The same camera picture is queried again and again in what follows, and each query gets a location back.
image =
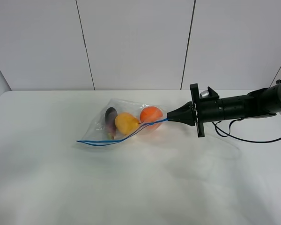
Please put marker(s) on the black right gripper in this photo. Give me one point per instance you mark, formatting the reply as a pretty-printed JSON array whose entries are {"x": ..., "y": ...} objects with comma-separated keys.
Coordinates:
[{"x": 205, "y": 110}]

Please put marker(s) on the clear zip bag blue seal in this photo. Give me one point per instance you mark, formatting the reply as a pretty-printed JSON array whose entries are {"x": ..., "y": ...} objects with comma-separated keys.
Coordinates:
[{"x": 96, "y": 134}]

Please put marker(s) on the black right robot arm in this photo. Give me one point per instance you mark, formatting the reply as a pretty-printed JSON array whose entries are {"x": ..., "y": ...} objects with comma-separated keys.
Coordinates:
[{"x": 262, "y": 103}]

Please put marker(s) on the orange toy fruit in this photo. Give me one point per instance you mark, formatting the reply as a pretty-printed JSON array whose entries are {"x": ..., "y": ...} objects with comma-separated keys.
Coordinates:
[{"x": 150, "y": 114}]

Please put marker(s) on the yellow toy pear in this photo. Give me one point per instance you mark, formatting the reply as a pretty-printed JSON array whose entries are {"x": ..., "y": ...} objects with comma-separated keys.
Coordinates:
[{"x": 126, "y": 123}]

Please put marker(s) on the purple toy eggplant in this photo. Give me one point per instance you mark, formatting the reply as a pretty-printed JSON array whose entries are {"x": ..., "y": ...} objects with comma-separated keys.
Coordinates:
[{"x": 110, "y": 116}]

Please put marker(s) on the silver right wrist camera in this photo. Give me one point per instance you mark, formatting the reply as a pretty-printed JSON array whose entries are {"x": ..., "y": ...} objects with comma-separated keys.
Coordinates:
[{"x": 209, "y": 93}]

